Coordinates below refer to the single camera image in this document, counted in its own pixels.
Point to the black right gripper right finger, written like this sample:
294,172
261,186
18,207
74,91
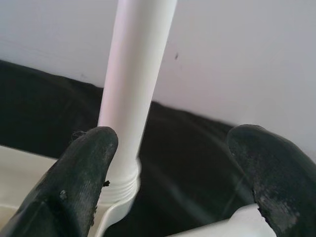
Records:
279,172

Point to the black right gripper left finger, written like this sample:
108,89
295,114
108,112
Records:
74,177

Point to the white plastic table top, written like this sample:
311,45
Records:
24,177

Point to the white plastic table leg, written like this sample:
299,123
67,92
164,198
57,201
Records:
135,74

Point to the black table cloth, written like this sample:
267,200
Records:
185,160

